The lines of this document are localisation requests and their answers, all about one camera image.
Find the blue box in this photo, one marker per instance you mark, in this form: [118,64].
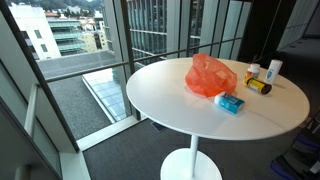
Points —
[230,103]

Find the dark floor vent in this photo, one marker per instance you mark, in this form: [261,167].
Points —
[158,126]

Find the orange plastic bag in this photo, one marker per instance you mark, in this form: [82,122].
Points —
[208,77]

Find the dark window handrail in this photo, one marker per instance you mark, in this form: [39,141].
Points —
[100,67]

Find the small white bottle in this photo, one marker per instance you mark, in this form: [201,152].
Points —
[253,70]

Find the yellow bottle with black cap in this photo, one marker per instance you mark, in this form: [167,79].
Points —
[257,85]

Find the white tube with blue logo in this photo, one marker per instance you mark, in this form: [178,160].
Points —
[273,71]

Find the black and blue bag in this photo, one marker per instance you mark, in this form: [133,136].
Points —
[300,156]

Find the white table pedestal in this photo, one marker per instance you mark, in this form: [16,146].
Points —
[192,163]

